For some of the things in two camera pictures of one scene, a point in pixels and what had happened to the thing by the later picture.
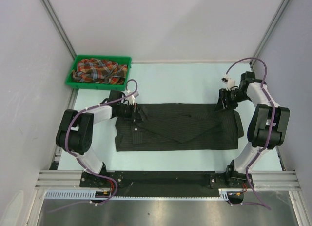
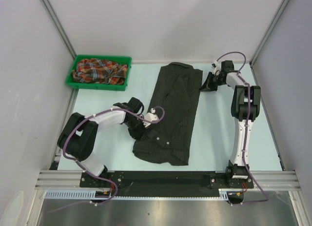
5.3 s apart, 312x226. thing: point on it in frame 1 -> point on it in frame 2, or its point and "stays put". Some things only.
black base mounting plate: [163, 182] stays put
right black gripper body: [231, 96] -> [213, 81]
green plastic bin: [123, 60] stays put
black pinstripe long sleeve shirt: [179, 127] -> [175, 88]
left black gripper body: [130, 111] -> [136, 127]
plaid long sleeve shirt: [100, 71] stays put
